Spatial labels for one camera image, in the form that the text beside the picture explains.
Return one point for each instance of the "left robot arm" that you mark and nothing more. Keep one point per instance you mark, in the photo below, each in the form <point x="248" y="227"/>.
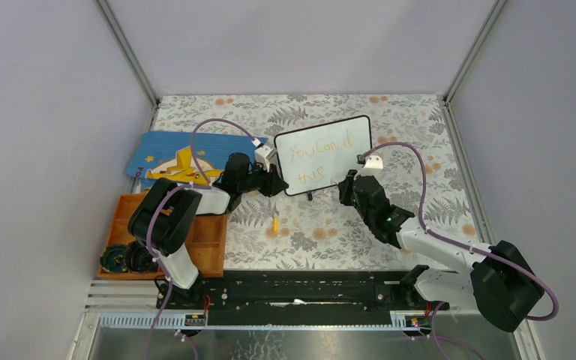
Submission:
<point x="162" y="222"/>

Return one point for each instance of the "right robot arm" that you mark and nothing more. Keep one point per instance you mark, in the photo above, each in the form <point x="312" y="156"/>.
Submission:
<point x="496" y="280"/>

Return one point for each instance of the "black framed whiteboard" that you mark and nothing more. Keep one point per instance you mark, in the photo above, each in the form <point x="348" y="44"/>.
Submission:
<point x="320" y="156"/>

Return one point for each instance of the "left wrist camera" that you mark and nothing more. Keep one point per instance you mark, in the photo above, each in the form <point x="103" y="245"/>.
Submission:
<point x="263" y="155"/>

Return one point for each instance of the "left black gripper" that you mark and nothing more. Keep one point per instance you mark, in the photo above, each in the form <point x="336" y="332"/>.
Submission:
<point x="273" y="183"/>

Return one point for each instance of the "wooden compartment tray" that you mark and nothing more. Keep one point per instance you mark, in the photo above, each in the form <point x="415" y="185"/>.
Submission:
<point x="205" y="242"/>

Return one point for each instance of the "blue pikachu cloth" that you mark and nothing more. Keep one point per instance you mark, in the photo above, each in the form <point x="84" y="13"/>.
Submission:
<point x="184" y="157"/>

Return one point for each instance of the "floral table mat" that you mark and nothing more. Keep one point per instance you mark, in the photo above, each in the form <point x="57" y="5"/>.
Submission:
<point x="421" y="174"/>

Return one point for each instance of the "dark round object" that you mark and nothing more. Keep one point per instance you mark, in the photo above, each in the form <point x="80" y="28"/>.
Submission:
<point x="138" y="259"/>
<point x="112" y="259"/>

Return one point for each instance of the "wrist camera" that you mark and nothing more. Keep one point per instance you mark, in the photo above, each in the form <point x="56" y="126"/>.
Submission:
<point x="263" y="155"/>
<point x="371" y="165"/>

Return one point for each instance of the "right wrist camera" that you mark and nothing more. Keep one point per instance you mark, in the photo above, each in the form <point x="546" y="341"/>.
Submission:
<point x="371" y="165"/>

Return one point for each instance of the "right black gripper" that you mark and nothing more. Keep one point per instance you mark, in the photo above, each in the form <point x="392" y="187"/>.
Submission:
<point x="345" y="187"/>

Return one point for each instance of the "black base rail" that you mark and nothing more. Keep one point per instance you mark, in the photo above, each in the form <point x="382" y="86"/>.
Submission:
<point x="298" y="298"/>

